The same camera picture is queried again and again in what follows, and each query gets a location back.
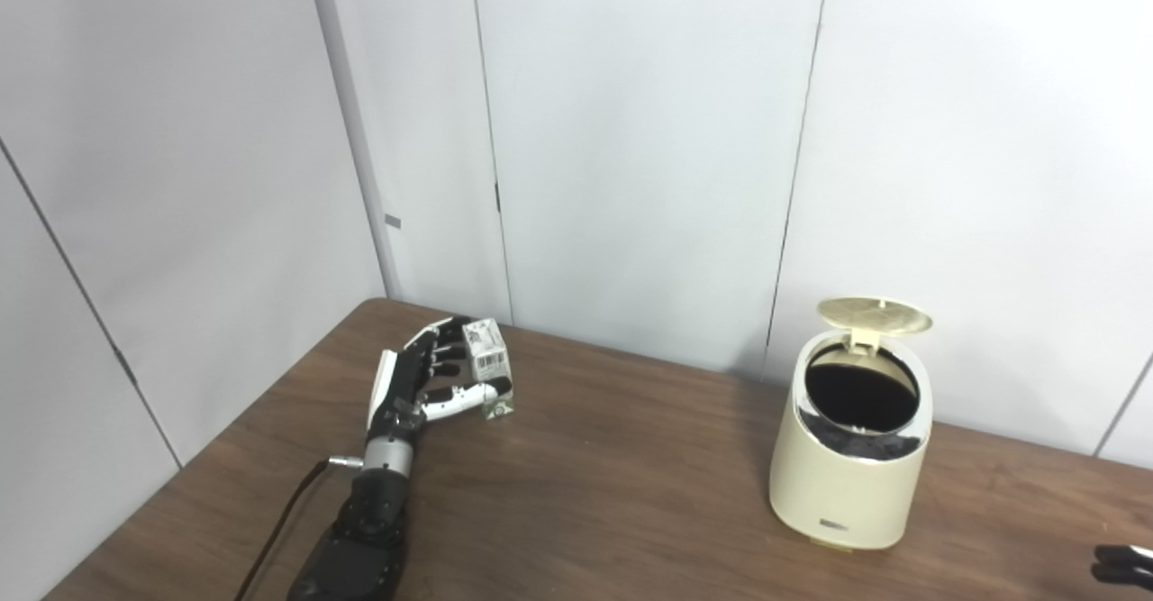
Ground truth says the dark left wrist cable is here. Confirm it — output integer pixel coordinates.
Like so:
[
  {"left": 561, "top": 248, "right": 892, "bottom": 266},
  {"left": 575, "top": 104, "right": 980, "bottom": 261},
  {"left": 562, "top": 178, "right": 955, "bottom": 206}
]
[{"left": 236, "top": 457, "right": 366, "bottom": 601}]

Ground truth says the cream-colored desktop trash bin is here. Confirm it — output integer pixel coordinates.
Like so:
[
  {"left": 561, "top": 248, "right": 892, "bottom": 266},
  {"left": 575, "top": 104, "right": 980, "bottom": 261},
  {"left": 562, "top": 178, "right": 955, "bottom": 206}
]
[{"left": 768, "top": 296, "right": 935, "bottom": 552}]

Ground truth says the small white green milk carton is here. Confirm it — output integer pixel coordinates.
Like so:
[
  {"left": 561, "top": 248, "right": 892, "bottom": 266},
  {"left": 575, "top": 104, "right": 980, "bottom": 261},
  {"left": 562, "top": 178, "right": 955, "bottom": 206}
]
[{"left": 461, "top": 317, "right": 515, "bottom": 420}]

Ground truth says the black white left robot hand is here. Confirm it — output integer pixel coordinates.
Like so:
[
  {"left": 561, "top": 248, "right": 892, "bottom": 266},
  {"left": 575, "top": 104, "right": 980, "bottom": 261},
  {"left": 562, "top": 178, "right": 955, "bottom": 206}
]
[{"left": 365, "top": 315, "right": 514, "bottom": 447}]

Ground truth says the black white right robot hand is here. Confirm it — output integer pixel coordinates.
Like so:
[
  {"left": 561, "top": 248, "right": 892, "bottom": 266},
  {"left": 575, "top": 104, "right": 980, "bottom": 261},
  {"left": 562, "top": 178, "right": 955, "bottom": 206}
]
[{"left": 1091, "top": 544, "right": 1153, "bottom": 593}]

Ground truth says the round cream bin lid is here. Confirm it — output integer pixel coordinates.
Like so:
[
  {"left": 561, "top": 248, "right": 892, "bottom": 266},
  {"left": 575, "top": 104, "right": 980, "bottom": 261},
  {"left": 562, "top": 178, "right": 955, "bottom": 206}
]
[{"left": 816, "top": 296, "right": 934, "bottom": 354}]

